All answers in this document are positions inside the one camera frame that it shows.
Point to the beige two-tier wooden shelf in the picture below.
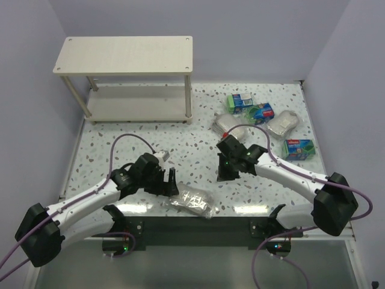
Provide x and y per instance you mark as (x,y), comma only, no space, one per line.
(83,60)

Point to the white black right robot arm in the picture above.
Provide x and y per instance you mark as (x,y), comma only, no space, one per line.
(330,202)

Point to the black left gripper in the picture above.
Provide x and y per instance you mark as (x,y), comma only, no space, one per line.
(160,183)

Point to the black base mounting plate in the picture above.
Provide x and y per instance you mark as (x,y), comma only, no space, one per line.
(197,231)

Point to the aluminium frame rail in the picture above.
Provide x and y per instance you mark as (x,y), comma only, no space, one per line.
(348,232)

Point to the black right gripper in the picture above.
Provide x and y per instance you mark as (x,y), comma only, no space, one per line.
(227,165)

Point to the green sponge pack blue label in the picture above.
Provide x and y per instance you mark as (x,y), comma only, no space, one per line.
(259,114)

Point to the green sponge pack red logo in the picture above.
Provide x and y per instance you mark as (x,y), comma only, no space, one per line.
(298,149)

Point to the green sponge pack barcode label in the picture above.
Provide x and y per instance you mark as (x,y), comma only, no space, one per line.
(237,103)

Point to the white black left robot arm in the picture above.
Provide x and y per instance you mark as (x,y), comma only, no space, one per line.
(45,231)

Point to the silver sponge pack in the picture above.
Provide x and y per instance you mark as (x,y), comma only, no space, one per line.
(222,123)
(194,201)
(281,125)

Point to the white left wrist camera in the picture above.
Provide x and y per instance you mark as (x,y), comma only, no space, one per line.
(162,155)

